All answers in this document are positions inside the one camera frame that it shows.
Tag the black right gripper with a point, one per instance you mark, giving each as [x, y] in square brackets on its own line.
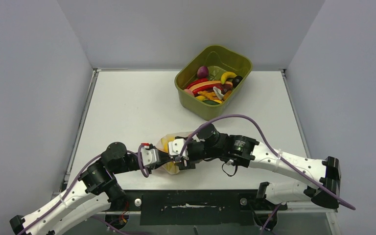
[189, 162]

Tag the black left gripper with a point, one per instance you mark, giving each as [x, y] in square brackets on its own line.
[164, 158]

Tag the clear zip top bag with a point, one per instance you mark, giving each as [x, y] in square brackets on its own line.
[171, 167]

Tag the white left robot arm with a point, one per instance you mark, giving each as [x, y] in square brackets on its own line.
[94, 189]

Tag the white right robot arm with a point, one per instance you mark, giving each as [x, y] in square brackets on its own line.
[313, 180]

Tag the dark green avocado toy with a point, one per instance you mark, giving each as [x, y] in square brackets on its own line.
[211, 102]

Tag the orange ginger root toy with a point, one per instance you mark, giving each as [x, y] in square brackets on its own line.
[208, 95]

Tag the white garlic toy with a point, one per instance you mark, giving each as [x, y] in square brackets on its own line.
[218, 92]

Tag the pink round fruit toy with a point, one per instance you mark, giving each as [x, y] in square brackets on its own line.
[189, 92]

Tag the olive green plastic tub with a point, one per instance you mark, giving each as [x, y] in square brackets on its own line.
[219, 60]

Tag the red chili pepper toy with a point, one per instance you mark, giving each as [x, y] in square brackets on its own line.
[196, 82]

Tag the purple onion toy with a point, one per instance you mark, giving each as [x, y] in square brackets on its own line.
[202, 72]

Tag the dark round fruit toy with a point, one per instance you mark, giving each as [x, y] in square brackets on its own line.
[236, 81]

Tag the small yellow banana toy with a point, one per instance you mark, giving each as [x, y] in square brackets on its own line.
[227, 75]

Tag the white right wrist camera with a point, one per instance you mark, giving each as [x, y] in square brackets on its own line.
[175, 148]

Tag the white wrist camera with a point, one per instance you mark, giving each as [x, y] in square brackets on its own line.
[175, 148]
[149, 155]

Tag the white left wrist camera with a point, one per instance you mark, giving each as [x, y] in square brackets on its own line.
[149, 155]

